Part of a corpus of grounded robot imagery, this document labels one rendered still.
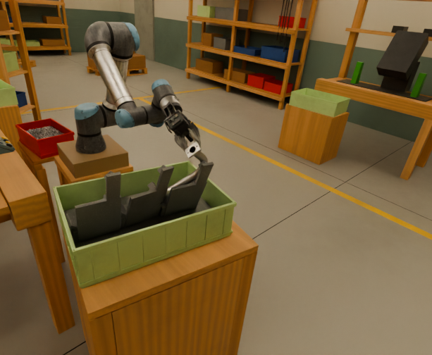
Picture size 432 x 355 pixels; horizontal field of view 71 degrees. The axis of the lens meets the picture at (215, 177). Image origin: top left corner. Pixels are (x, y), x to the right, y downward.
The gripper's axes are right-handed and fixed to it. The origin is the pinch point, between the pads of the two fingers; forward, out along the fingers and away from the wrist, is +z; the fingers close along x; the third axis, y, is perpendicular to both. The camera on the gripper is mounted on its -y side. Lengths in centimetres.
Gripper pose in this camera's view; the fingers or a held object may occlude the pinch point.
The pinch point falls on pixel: (194, 150)
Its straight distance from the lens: 110.8
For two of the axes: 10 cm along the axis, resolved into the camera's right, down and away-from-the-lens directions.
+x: 8.1, -5.5, -2.0
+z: 4.1, 7.8, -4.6
